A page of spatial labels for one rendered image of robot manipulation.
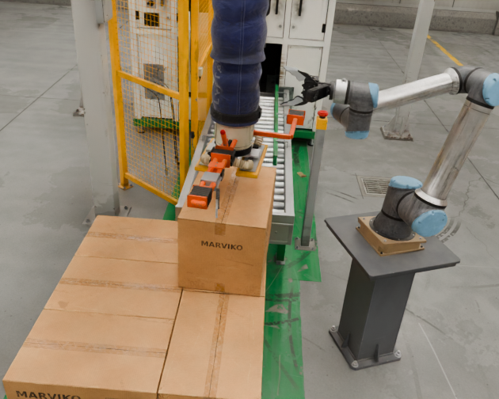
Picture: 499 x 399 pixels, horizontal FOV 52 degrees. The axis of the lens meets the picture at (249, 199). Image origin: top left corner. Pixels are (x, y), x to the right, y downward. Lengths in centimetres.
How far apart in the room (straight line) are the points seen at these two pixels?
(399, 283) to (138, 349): 133
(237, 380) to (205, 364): 15
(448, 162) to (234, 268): 105
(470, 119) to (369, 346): 136
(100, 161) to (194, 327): 183
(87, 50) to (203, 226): 167
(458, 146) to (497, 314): 164
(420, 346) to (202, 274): 143
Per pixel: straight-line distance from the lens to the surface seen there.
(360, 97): 198
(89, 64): 358
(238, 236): 230
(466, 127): 230
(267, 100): 494
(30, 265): 373
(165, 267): 267
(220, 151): 218
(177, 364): 220
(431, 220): 237
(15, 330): 328
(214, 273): 245
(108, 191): 394
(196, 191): 186
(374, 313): 281
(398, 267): 250
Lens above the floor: 219
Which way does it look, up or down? 30 degrees down
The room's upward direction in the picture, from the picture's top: 4 degrees clockwise
